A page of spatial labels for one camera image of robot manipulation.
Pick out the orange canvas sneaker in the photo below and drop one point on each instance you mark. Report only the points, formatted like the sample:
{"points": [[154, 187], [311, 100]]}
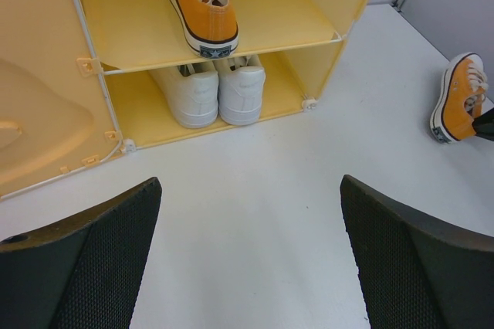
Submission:
{"points": [[464, 85], [210, 27]]}

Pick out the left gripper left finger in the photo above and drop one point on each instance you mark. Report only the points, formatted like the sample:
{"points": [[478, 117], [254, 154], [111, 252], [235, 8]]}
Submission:
{"points": [[83, 271]]}

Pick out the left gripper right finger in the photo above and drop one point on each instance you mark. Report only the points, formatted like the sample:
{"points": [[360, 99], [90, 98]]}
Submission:
{"points": [[415, 270]]}

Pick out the white sneaker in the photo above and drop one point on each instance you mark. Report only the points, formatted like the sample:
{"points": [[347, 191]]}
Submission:
{"points": [[241, 84], [191, 91]]}

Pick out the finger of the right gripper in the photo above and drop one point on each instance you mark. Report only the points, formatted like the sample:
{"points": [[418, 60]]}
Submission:
{"points": [[484, 125]]}

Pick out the yellow cabinet door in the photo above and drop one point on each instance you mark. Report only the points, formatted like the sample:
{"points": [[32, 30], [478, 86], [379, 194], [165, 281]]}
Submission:
{"points": [[57, 118]]}

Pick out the yellow plastic shoe cabinet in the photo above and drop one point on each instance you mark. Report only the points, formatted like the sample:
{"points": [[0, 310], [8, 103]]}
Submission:
{"points": [[299, 43]]}

